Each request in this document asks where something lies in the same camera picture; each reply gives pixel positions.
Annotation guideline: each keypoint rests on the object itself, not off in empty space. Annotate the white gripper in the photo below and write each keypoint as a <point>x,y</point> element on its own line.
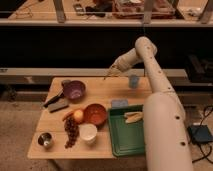
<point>118,67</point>

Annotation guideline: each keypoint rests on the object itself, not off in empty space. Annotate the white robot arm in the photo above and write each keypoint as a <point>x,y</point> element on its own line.
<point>165,136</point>

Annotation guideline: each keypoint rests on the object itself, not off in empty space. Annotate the purple bowl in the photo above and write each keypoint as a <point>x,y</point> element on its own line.
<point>74,90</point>

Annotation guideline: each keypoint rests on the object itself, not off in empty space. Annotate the orange bowl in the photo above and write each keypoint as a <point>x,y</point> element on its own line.
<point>95,114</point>

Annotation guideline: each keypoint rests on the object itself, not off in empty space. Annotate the blue cup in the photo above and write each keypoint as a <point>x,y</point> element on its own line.
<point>133,81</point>

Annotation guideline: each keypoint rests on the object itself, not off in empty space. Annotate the yellow banana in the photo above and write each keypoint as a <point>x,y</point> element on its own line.
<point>132,117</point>

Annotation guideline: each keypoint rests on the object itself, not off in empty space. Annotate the grey sponge block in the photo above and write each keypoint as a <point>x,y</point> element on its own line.
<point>58,106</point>

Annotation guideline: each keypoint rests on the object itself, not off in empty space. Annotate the orange carrot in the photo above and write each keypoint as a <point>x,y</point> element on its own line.
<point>68,115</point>

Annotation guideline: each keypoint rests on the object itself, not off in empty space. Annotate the green plastic tray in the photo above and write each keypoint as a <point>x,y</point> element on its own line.
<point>127,139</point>

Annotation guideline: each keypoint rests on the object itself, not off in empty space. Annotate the white cup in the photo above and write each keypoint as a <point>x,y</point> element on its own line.
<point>88,133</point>

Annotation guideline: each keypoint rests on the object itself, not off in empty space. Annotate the wooden table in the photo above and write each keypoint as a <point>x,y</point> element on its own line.
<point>98,90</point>

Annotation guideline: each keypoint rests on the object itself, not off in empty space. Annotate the bunch of dark grapes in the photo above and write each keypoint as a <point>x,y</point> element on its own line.
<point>72,130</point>

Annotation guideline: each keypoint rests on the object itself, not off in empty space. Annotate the black box on floor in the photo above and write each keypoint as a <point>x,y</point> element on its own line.
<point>200,134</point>

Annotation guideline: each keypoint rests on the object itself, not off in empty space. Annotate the small metal cup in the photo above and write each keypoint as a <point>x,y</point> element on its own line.
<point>45,140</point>

